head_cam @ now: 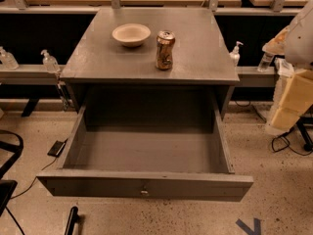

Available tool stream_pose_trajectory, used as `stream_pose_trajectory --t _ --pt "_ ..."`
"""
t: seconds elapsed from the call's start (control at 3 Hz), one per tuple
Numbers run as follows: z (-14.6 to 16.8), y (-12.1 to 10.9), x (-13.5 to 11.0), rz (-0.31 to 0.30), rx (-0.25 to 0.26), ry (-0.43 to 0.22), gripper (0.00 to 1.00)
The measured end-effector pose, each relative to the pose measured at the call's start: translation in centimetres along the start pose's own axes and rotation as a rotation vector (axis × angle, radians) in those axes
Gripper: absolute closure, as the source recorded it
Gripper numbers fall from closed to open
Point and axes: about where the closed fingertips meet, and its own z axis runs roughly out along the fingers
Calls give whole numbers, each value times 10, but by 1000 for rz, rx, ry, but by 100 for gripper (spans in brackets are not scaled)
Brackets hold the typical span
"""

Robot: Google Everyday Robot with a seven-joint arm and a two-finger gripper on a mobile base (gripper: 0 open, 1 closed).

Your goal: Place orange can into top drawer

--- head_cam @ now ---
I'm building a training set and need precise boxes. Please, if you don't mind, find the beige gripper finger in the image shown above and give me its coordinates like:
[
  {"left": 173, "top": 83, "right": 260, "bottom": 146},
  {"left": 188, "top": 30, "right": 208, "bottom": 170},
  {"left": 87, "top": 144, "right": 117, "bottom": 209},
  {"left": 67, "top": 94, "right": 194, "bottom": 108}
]
[{"left": 270, "top": 70, "right": 313, "bottom": 130}]

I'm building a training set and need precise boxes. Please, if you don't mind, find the orange soda can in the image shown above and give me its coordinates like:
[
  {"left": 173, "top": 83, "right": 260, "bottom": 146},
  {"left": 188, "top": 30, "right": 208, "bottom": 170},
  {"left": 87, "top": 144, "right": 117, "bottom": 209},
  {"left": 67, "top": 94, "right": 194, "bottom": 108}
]
[{"left": 156, "top": 30, "right": 175, "bottom": 71}]

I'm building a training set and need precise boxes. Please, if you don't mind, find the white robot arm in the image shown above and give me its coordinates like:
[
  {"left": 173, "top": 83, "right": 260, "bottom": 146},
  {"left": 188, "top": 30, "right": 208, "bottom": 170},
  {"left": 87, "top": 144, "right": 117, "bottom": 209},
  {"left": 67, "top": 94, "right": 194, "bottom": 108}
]
[{"left": 264, "top": 0, "right": 313, "bottom": 135}]

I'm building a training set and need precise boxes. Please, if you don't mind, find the open grey top drawer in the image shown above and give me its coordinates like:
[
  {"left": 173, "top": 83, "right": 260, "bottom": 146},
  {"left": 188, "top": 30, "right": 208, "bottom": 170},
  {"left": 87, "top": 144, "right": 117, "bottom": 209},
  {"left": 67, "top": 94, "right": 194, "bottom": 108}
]
[{"left": 37, "top": 107, "right": 253, "bottom": 201}]

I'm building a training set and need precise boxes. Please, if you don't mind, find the crumpled white cloth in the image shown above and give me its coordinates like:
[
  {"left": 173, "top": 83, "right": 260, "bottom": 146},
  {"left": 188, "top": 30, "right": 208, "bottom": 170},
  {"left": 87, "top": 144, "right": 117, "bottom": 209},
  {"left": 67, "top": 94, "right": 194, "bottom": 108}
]
[{"left": 275, "top": 58, "right": 294, "bottom": 77}]

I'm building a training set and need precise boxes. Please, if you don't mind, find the clear water bottle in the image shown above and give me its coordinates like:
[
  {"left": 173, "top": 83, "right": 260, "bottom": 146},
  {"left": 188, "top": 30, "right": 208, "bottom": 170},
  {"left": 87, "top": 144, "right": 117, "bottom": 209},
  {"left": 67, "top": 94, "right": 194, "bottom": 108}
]
[{"left": 257, "top": 52, "right": 274, "bottom": 72}]

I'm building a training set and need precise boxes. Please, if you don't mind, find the sanitizer pump bottle right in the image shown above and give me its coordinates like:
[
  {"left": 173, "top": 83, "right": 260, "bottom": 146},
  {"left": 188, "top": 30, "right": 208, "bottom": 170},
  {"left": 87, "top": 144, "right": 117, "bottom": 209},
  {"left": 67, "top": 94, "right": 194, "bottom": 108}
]
[{"left": 229, "top": 41, "right": 243, "bottom": 67}]

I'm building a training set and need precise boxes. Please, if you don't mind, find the sanitizer pump bottle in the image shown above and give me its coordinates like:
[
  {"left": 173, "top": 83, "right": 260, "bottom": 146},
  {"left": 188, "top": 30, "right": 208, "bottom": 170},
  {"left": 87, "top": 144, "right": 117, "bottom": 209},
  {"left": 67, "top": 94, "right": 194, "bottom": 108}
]
[
  {"left": 0, "top": 46, "right": 19, "bottom": 70},
  {"left": 41, "top": 49, "right": 61, "bottom": 73},
  {"left": 229, "top": 41, "right": 243, "bottom": 67}
]

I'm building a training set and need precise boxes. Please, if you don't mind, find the grey cabinet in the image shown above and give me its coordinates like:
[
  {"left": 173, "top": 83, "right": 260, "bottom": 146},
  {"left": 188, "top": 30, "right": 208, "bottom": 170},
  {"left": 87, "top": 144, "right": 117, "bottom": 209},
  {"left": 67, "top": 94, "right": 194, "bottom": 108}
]
[{"left": 61, "top": 7, "right": 239, "bottom": 114}]

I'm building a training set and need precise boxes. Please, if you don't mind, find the white bowl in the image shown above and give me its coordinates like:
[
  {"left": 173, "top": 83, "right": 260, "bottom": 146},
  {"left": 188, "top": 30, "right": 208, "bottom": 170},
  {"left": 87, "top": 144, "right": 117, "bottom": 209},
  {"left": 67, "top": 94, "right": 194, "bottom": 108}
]
[{"left": 112, "top": 23, "right": 151, "bottom": 47}]

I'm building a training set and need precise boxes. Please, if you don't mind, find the black power adapter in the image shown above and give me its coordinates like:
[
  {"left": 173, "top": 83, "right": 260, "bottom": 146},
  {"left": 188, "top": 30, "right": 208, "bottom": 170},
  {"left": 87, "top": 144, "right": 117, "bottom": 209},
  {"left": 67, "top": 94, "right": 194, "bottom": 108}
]
[{"left": 47, "top": 141, "right": 66, "bottom": 158}]

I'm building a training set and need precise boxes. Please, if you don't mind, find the sanitizer pump bottle far left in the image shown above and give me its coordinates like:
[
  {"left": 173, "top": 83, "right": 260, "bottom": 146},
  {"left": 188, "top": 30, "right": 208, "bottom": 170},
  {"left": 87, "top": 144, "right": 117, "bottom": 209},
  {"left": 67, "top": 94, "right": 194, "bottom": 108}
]
[{"left": 0, "top": 46, "right": 19, "bottom": 70}]

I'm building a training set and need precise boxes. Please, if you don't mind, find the black chair left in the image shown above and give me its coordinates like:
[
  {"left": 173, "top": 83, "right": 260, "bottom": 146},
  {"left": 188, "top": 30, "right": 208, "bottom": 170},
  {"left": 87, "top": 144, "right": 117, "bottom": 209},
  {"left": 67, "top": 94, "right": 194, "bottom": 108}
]
[{"left": 0, "top": 129, "right": 24, "bottom": 217}]

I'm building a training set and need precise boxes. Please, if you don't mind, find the black cables right floor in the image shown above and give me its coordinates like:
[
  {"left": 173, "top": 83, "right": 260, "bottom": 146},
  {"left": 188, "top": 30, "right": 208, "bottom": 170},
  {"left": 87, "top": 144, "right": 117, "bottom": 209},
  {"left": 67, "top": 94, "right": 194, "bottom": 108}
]
[{"left": 271, "top": 127, "right": 313, "bottom": 157}]

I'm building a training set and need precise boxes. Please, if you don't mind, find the black floor handle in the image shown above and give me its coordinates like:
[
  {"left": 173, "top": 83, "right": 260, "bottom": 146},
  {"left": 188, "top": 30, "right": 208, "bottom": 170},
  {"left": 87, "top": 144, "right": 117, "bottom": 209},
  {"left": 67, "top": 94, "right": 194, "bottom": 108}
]
[{"left": 65, "top": 207, "right": 79, "bottom": 235}]

